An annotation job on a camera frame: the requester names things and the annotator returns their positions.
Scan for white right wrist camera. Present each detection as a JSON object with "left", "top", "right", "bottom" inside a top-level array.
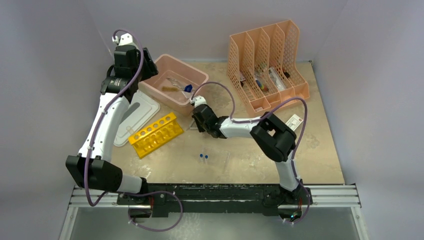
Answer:
[{"left": 190, "top": 95, "right": 207, "bottom": 108}]

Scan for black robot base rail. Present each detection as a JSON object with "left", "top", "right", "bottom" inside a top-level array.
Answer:
[{"left": 117, "top": 183, "right": 313, "bottom": 221}]

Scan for white plastic bin lid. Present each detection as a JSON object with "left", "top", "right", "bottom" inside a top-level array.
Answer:
[{"left": 113, "top": 90, "right": 161, "bottom": 147}]

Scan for colourful item in organizer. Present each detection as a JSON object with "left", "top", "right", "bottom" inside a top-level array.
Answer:
[{"left": 257, "top": 81, "right": 269, "bottom": 92}]

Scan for peach mesh file organizer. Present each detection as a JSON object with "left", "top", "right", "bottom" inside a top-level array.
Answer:
[{"left": 227, "top": 20, "right": 310, "bottom": 117}]

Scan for small white red box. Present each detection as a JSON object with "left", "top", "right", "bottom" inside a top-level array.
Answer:
[{"left": 285, "top": 114, "right": 304, "bottom": 131}]

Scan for brown bristle tube brush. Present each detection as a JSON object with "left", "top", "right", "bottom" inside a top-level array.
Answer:
[{"left": 161, "top": 86, "right": 181, "bottom": 92}]

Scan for pink plastic bin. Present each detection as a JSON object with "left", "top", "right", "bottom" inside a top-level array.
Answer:
[{"left": 139, "top": 54, "right": 209, "bottom": 115}]

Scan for yellow test tube rack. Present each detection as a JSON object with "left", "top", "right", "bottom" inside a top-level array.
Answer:
[{"left": 128, "top": 112, "right": 184, "bottom": 159}]

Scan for clear packet in organizer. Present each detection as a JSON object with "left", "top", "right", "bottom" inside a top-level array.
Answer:
[{"left": 268, "top": 67, "right": 286, "bottom": 91}]

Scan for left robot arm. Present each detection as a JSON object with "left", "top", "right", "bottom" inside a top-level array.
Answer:
[{"left": 65, "top": 45, "right": 158, "bottom": 205}]

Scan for metal crucible tongs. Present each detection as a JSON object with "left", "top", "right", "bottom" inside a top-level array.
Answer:
[{"left": 166, "top": 77, "right": 186, "bottom": 92}]

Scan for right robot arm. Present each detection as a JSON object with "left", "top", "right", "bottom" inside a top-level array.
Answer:
[{"left": 192, "top": 104, "right": 301, "bottom": 204}]

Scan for blue polyhedral object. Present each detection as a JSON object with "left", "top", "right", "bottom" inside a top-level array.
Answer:
[{"left": 183, "top": 84, "right": 193, "bottom": 93}]

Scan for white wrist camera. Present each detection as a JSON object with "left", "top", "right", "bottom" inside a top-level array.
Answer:
[
  {"left": 190, "top": 95, "right": 207, "bottom": 108},
  {"left": 112, "top": 33, "right": 138, "bottom": 48}
]

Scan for aluminium frame rail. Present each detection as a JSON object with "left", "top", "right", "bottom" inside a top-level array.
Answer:
[{"left": 68, "top": 185, "right": 118, "bottom": 208}]

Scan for clear plastic well plate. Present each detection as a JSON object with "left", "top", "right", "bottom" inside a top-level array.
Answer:
[{"left": 198, "top": 147, "right": 230, "bottom": 172}]

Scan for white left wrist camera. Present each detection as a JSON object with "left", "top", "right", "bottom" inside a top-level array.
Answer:
[{"left": 112, "top": 33, "right": 138, "bottom": 48}]

